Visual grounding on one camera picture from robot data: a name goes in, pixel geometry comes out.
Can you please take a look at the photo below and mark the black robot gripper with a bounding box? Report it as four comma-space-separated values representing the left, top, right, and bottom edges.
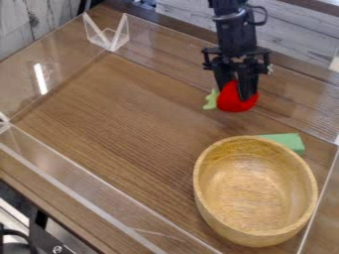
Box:
202, 0, 270, 101

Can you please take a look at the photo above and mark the red plush strawberry toy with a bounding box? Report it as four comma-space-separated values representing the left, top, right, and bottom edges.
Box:
203, 79, 259, 113

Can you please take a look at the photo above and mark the green foam wedge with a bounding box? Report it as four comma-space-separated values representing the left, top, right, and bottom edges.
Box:
255, 133, 306, 156

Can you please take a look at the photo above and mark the oval wooden bowl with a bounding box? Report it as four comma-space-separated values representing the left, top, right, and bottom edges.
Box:
193, 136, 318, 248

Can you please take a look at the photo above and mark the clear acrylic table barrier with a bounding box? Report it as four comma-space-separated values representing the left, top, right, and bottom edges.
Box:
0, 7, 339, 254

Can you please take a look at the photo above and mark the clear acrylic corner bracket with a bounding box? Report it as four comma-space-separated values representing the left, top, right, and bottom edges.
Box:
83, 14, 130, 52

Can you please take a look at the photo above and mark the black table leg bracket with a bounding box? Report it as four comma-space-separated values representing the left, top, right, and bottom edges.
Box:
29, 208, 82, 254

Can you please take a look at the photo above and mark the black cable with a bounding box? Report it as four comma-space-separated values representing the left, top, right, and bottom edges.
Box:
0, 223, 33, 254

